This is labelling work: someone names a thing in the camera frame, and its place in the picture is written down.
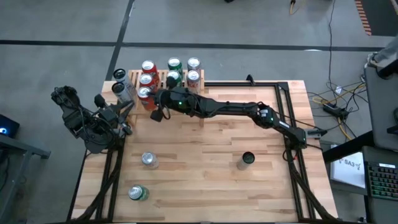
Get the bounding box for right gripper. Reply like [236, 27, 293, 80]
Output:
[148, 76, 201, 123]

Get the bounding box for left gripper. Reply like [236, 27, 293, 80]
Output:
[93, 93, 136, 138]

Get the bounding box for orange Fanta can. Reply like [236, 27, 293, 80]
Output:
[137, 86, 157, 112]
[139, 73, 159, 91]
[141, 60, 160, 77]

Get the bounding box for Celsius Arctic Vibe can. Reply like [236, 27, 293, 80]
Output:
[113, 68, 134, 87]
[111, 82, 136, 106]

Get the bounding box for green Sprite can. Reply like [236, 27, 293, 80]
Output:
[127, 184, 150, 202]
[166, 70, 183, 88]
[167, 57, 184, 74]

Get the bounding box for silver Diet Coke can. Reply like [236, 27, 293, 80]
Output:
[185, 70, 202, 95]
[187, 57, 201, 74]
[141, 151, 160, 170]

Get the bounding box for wooden slatted shelf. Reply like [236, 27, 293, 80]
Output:
[127, 68, 206, 128]

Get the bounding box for Celsius Tropical Vibe can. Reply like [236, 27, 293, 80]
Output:
[236, 151, 256, 171]

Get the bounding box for black computer tower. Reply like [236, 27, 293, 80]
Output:
[0, 113, 20, 139]

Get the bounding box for black power strip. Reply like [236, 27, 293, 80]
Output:
[322, 103, 351, 119]

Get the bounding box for white SA3 sign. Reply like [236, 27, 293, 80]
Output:
[329, 151, 367, 189]

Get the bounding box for person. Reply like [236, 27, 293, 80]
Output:
[366, 34, 398, 72]

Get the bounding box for black floor mat orange stripes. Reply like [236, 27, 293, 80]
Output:
[354, 0, 398, 37]

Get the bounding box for black keyboard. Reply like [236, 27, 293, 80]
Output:
[366, 161, 398, 200]

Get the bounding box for black desk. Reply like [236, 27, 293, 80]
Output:
[322, 130, 398, 224]

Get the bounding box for black side bracket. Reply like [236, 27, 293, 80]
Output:
[305, 128, 328, 138]

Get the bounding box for black floor cable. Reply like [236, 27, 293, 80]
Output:
[326, 0, 337, 94]

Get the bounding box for floor cable tangle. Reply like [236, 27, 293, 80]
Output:
[306, 79, 368, 142]

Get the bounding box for black frame post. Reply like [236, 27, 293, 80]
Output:
[376, 63, 398, 79]

